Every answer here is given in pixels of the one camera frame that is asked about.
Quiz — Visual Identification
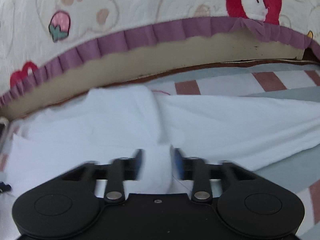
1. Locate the white garment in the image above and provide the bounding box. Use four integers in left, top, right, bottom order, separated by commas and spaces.
0, 85, 320, 200

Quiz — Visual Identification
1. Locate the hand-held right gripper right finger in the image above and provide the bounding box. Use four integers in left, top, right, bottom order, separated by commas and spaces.
172, 148, 258, 203

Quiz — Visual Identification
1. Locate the beige bed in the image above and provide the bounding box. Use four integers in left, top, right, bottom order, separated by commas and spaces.
0, 29, 320, 120

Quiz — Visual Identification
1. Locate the checkered striped rug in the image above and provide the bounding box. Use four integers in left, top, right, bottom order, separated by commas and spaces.
0, 61, 320, 240

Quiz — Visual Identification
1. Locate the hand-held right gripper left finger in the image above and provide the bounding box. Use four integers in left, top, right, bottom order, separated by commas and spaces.
60, 149, 146, 203

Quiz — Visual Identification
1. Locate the bear print quilted blanket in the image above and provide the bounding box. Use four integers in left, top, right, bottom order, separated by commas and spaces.
0, 0, 320, 110

